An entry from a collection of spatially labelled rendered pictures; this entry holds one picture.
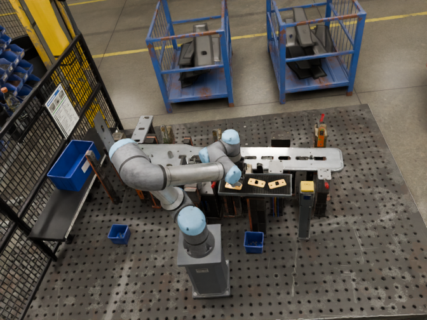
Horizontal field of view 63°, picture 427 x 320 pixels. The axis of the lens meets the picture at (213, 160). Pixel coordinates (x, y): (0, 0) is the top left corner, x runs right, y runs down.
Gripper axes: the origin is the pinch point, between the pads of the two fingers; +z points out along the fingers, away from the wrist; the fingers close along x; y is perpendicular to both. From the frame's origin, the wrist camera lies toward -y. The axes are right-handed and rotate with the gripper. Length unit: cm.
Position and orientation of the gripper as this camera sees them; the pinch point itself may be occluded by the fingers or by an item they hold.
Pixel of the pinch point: (233, 183)
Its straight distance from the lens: 180.7
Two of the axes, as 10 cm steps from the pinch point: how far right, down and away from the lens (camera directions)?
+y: 9.3, 1.6, -3.2
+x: 3.3, -7.2, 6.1
